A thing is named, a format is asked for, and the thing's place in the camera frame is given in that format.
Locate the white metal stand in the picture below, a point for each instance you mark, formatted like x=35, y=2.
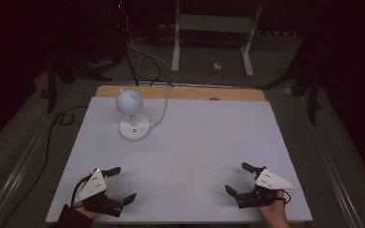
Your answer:
x=176, y=47

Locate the black tripod stand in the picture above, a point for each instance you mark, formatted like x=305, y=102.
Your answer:
x=51, y=88
x=312, y=101

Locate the person's left hand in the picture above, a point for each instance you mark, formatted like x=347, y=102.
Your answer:
x=85, y=211

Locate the white plug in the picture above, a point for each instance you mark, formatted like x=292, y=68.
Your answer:
x=217, y=66

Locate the black square floor box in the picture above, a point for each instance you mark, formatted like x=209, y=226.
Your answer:
x=60, y=119

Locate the white table mat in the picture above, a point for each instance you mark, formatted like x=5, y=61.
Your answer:
x=187, y=158

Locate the person's right hand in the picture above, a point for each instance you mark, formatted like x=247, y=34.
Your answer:
x=275, y=212

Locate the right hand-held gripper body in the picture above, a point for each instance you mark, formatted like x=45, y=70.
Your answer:
x=271, y=181

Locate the white desk lamp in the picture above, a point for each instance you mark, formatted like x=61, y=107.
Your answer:
x=129, y=101

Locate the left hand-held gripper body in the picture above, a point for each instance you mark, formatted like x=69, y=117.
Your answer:
x=92, y=186

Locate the metal floor rail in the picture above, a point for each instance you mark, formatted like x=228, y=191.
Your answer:
x=332, y=177
x=19, y=180

